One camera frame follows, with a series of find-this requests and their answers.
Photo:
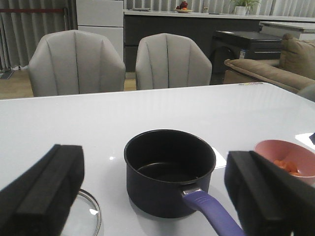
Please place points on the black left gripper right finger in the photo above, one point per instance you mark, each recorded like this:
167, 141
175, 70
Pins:
268, 201

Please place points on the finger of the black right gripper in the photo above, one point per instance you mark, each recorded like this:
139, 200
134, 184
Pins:
312, 138

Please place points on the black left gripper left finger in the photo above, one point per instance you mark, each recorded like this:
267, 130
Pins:
38, 202

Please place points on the pink bowl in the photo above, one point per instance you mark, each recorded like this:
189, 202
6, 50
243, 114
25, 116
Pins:
303, 158

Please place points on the glass lid blue knob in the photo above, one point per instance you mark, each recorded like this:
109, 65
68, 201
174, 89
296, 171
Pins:
85, 217

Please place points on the potted plant white pot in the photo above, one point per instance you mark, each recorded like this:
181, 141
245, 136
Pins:
242, 7

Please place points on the beige sofa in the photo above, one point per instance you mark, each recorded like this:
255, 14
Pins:
293, 71

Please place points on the black washing machine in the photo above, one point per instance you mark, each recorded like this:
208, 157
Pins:
242, 45

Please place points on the grey chair left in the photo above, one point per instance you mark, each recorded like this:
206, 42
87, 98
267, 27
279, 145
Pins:
75, 62

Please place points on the grey chair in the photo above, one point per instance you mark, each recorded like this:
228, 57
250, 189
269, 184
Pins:
75, 62
170, 61

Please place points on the grey chair right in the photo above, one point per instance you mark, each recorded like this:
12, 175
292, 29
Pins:
170, 61

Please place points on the fruit plate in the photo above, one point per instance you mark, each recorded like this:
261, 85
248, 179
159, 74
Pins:
182, 8

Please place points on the red barrier belt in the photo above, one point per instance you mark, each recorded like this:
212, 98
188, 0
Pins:
50, 10

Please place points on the white refrigerator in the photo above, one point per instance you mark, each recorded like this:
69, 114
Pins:
105, 17

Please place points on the dark kitchen counter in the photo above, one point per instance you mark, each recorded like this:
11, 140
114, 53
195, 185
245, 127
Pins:
200, 27

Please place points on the dark blue saucepan purple handle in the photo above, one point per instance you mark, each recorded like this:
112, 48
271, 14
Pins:
168, 175

